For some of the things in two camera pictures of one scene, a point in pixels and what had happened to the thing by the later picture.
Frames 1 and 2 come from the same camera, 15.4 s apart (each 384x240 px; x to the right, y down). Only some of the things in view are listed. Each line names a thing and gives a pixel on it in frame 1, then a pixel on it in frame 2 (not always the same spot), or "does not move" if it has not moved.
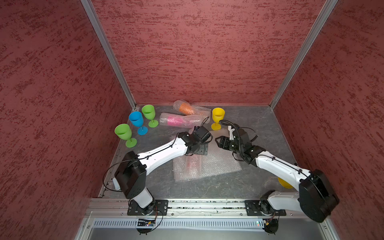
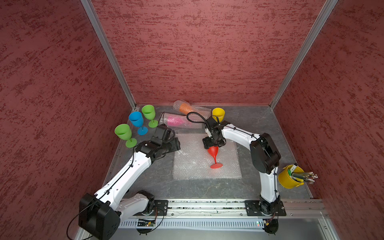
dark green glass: [149, 113] does not move
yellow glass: [218, 114] does not move
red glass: [193, 167] → [214, 151]
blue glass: [137, 119] does not move
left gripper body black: [201, 150] → [170, 146]
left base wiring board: [145, 222] does not move
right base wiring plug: [270, 225] does not move
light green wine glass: [124, 132] does not move
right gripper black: [223, 141] → [208, 143]
